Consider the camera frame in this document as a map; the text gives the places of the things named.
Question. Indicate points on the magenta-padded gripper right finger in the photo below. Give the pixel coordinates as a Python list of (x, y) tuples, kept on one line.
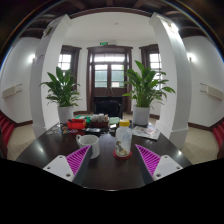
[(166, 166)]

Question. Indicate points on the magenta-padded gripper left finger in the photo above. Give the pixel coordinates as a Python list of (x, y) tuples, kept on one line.
[(58, 166)]

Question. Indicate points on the clear bottle with yellow cap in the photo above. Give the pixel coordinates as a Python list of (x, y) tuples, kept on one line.
[(123, 140)]

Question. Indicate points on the white speckled mug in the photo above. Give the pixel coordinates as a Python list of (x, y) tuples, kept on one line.
[(88, 141)]

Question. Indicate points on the printed magazine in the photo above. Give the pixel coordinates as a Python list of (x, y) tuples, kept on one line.
[(146, 132)]

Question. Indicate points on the red plastic box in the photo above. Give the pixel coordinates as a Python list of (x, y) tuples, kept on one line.
[(76, 124)]

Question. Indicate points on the black pouch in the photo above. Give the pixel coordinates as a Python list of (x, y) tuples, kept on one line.
[(90, 130)]

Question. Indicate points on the small potted plant, white pot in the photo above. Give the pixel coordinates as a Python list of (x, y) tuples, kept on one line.
[(65, 114)]

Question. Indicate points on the large potted plant, white pot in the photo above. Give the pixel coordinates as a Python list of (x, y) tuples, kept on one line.
[(141, 115)]

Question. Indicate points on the dark basket with white items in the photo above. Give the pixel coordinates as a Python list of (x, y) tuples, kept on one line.
[(99, 121)]

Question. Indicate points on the red carpeted stairs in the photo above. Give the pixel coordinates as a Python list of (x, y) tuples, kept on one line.
[(219, 132), (6, 128)]

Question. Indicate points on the black chair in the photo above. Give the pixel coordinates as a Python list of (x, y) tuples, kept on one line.
[(107, 107)]

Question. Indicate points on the dark wooden glazed door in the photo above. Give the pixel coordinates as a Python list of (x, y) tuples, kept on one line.
[(109, 76)]

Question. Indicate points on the dark-framed window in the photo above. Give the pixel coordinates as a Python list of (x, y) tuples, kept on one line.
[(65, 63), (154, 60)]

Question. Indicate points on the green exit sign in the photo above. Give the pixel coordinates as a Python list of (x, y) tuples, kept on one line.
[(104, 43)]

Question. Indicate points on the wall lamp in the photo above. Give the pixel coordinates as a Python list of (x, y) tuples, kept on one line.
[(190, 57), (32, 59)]

